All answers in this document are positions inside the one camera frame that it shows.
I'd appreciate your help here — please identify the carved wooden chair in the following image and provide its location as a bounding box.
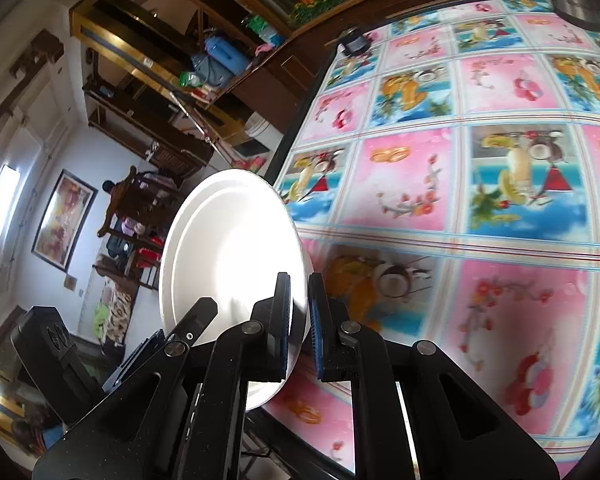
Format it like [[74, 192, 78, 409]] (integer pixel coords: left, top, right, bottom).
[[97, 165, 182, 242]]

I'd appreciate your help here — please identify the white bucket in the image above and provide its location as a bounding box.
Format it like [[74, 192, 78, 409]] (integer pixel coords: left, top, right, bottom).
[[245, 112, 274, 142]]

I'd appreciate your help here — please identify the cream white plate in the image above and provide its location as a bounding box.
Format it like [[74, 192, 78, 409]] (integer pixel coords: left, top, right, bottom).
[[158, 168, 314, 412]]

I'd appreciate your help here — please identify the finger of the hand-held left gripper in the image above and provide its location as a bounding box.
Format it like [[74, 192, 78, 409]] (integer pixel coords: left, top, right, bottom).
[[166, 297, 219, 347], [102, 329, 167, 395]]

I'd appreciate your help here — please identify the fruit printed tablecloth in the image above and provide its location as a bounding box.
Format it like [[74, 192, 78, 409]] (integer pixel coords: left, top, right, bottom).
[[260, 0, 600, 477]]

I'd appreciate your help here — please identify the wooden shelf unit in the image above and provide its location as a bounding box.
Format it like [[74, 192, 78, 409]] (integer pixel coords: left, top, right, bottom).
[[70, 0, 242, 172]]

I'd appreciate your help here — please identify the wooden sideboard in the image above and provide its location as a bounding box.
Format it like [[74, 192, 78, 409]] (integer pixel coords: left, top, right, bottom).
[[214, 24, 342, 128]]

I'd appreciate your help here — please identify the small black device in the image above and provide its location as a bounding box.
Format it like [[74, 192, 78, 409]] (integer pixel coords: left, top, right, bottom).
[[339, 27, 372, 57]]

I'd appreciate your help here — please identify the blue detergent bottle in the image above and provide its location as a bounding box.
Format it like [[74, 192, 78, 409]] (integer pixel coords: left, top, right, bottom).
[[202, 35, 251, 74]]

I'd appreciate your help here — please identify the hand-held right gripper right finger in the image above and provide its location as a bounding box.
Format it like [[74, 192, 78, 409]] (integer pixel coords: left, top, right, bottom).
[[307, 272, 561, 480]]

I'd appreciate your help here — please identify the framed wall picture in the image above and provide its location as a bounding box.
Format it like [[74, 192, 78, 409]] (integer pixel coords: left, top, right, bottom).
[[31, 169, 99, 272]]

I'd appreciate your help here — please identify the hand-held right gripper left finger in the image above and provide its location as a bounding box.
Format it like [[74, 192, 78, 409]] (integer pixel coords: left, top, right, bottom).
[[32, 272, 292, 480]]

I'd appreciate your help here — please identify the window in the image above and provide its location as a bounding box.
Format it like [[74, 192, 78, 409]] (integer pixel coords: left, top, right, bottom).
[[0, 164, 22, 242]]

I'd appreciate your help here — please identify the green packet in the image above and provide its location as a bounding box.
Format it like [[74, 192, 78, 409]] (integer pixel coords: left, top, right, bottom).
[[244, 15, 282, 47]]

